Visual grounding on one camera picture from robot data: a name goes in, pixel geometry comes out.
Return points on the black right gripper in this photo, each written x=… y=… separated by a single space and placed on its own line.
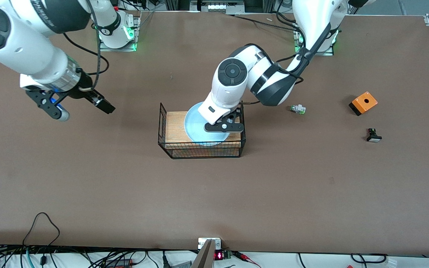
x=84 y=89

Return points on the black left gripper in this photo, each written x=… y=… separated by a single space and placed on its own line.
x=237 y=111

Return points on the light blue plate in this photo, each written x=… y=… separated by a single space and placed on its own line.
x=196 y=126

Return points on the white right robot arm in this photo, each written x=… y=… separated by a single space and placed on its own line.
x=24 y=48

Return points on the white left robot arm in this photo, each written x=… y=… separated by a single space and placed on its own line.
x=223 y=93

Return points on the wooden board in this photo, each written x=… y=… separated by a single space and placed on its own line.
x=175 y=126

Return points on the red digit display module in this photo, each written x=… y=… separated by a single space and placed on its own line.
x=219 y=255

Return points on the white square pushbutton black body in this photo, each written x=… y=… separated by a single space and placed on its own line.
x=373 y=137

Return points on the black power adapter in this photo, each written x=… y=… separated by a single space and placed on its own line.
x=119 y=263

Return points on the green pushbutton switch white body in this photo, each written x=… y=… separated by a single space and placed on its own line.
x=298 y=109

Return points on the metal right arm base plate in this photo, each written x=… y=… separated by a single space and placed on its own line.
x=136 y=37

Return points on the silver mounting bracket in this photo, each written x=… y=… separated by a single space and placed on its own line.
x=200 y=243

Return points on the metal equipment frame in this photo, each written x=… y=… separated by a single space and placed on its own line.
x=218 y=5

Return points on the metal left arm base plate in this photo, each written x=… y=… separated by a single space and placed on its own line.
x=326 y=53

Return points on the grey metal post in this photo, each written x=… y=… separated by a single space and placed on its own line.
x=204 y=258

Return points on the orange button enclosure box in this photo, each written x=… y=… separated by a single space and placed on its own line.
x=364 y=101

